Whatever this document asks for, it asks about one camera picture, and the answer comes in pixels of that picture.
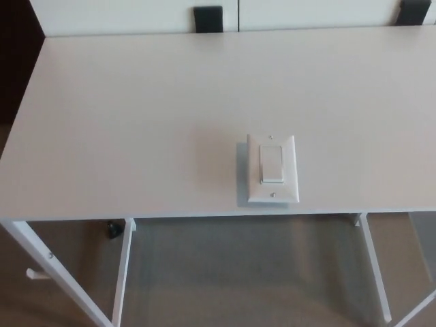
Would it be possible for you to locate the small black floor object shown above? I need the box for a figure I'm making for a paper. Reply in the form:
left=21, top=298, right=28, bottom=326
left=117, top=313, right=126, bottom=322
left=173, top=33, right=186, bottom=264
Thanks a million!
left=106, top=220, right=125, bottom=240

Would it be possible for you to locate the white cabinet row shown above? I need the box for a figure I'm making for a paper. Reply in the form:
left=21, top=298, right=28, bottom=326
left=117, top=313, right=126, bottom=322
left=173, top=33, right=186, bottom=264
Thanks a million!
left=29, top=0, right=436, bottom=37

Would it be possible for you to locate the white hook on leg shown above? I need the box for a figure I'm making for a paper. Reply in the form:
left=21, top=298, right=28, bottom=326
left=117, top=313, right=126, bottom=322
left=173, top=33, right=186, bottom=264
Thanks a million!
left=26, top=268, right=52, bottom=282

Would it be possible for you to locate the white rocker light switch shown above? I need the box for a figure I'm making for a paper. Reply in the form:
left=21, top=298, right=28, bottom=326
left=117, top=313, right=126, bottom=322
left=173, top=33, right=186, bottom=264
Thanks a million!
left=246, top=133, right=301, bottom=205

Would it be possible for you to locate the white metal table leg frame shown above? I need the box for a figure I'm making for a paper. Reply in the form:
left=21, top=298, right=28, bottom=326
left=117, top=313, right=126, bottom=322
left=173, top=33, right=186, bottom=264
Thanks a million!
left=353, top=212, right=436, bottom=327
left=0, top=217, right=138, bottom=327

